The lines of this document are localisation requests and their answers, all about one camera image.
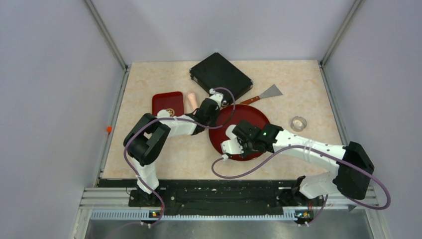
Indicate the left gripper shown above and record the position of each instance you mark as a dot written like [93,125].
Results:
[212,123]

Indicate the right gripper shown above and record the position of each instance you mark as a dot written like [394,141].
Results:
[245,152]

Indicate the round red tray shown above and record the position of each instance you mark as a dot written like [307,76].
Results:
[242,112]

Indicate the clear glass cup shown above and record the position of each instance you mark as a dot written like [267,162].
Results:
[298,123]

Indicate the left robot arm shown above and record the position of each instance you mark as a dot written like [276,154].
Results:
[144,143]

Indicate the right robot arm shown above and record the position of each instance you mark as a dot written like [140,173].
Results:
[347,167]

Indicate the pink plastic cylinder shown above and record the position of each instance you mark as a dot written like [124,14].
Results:
[192,100]

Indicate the red rectangular tray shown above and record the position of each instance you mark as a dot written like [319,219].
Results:
[172,102]

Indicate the black case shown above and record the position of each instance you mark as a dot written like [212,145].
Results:
[216,71]

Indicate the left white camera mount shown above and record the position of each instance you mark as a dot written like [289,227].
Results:
[216,96]

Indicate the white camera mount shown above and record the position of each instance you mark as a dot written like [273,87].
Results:
[216,96]
[231,146]

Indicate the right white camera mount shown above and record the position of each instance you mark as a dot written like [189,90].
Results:
[231,146]

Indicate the metal scraper wooden handle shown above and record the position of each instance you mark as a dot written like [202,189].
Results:
[272,91]

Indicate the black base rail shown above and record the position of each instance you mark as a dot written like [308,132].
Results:
[220,198]

